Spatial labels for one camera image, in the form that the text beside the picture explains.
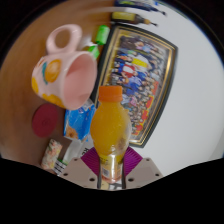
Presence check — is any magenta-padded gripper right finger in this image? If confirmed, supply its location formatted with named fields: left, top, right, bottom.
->
left=122, top=146, right=164, bottom=190

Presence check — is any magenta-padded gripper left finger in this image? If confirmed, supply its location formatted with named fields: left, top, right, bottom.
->
left=61, top=146, right=102, bottom=190

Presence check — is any orange-capped drink bottle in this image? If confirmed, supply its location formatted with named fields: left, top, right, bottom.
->
left=89, top=85, right=133, bottom=184

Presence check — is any colourful puzzle cube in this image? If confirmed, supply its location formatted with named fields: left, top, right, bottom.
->
left=53, top=159, right=69, bottom=176

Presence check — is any small patterned snack packet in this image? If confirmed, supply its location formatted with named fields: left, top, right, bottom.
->
left=40, top=138, right=64, bottom=170

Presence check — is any framed group picture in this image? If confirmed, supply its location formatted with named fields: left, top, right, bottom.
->
left=91, top=23, right=179, bottom=149

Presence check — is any pink mug with orange print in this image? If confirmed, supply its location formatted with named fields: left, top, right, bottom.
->
left=31, top=23, right=98, bottom=111

